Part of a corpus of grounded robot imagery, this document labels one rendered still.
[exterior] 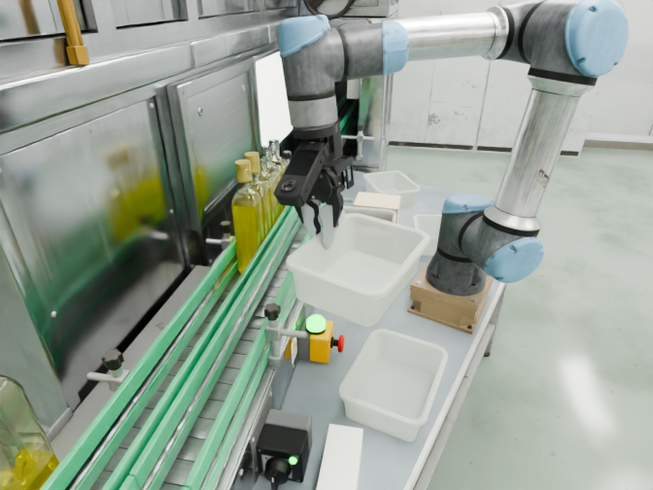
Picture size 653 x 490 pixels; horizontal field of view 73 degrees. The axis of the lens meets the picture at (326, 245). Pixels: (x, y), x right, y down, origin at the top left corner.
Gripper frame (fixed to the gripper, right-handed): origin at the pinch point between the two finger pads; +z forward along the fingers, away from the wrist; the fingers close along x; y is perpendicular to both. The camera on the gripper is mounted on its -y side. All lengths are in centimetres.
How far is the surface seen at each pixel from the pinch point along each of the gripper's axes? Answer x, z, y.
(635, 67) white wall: -66, 37, 507
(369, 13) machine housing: 47, -37, 128
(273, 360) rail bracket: 7.3, 20.3, -10.2
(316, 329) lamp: 8.8, 25.6, 6.6
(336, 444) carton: -7.2, 30.8, -14.5
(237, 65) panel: 47, -27, 42
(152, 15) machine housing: 41, -40, 11
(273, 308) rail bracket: 5.7, 9.0, -9.3
